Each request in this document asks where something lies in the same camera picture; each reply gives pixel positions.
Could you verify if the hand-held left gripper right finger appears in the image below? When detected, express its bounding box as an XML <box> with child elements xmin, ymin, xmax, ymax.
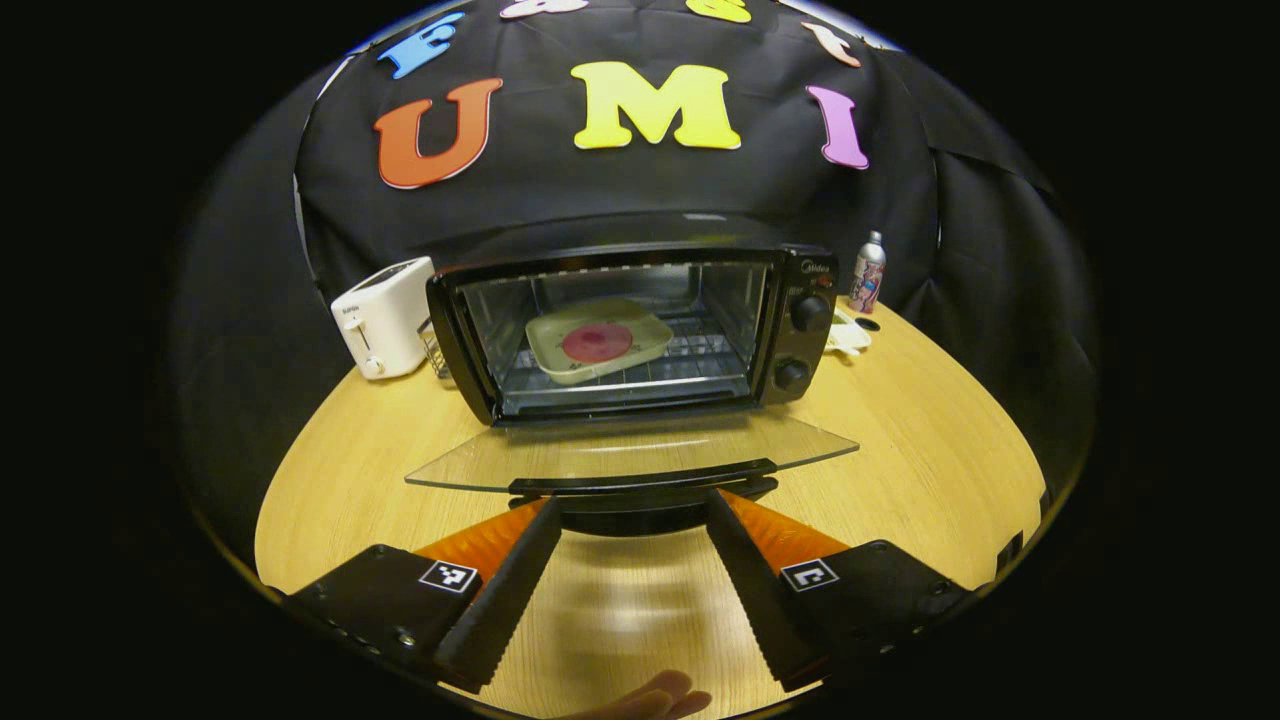
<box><xmin>705</xmin><ymin>488</ymin><xmax>971</xmax><ymax>693</ymax></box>

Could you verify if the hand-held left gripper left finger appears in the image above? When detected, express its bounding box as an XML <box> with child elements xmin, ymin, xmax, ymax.
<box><xmin>285</xmin><ymin>495</ymin><xmax>564</xmax><ymax>694</ymax></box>

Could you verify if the black electric oven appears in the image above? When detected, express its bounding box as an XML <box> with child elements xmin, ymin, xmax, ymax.
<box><xmin>404</xmin><ymin>240</ymin><xmax>861</xmax><ymax>536</ymax></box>

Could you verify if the pink round food slice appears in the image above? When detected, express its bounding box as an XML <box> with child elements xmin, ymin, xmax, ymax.
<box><xmin>561</xmin><ymin>322</ymin><xmax>635</xmax><ymax>365</ymax></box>

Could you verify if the cream square plate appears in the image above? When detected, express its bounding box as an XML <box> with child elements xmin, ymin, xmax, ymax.
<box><xmin>525</xmin><ymin>298</ymin><xmax>675</xmax><ymax>386</ymax></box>

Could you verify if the white divided grain tray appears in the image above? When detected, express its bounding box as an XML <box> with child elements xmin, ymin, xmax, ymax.
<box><xmin>826</xmin><ymin>308</ymin><xmax>873</xmax><ymax>355</ymax></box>

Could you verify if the white toaster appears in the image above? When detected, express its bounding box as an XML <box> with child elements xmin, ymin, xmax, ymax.
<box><xmin>330</xmin><ymin>256</ymin><xmax>438</xmax><ymax>381</ymax></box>

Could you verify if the silver bottle with colourful label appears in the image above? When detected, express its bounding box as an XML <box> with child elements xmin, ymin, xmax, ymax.
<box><xmin>848</xmin><ymin>231</ymin><xmax>888</xmax><ymax>316</ymax></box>

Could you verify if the metal wire rack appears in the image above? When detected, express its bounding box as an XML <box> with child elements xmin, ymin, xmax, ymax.
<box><xmin>418</xmin><ymin>318</ymin><xmax>451</xmax><ymax>381</ymax></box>

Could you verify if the black table edge bracket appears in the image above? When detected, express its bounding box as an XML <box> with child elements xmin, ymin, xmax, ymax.
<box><xmin>995</xmin><ymin>488</ymin><xmax>1049</xmax><ymax>576</ymax></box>

